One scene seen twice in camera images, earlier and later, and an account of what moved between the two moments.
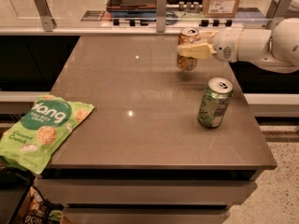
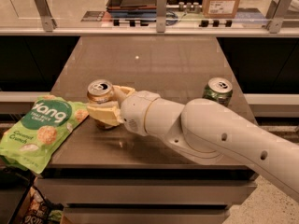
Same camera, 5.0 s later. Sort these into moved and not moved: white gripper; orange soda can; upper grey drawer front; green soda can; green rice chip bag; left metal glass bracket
Moved: white gripper; orange soda can
Not moved: green rice chip bag; green soda can; upper grey drawer front; left metal glass bracket
